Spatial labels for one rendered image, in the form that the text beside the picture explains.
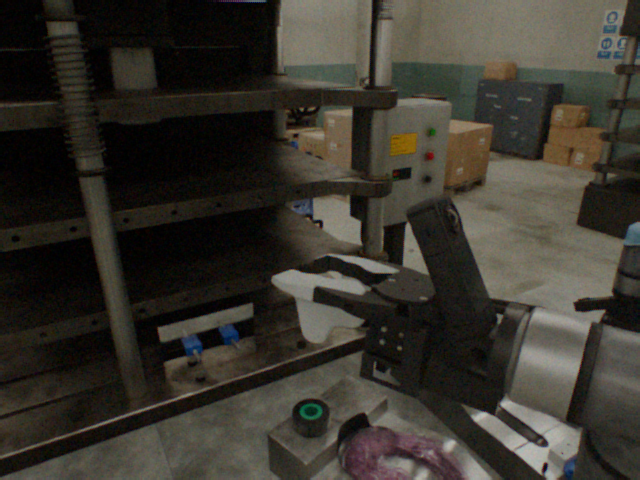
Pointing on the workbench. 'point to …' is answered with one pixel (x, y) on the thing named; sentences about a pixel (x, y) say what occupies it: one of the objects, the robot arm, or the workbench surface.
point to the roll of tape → (311, 417)
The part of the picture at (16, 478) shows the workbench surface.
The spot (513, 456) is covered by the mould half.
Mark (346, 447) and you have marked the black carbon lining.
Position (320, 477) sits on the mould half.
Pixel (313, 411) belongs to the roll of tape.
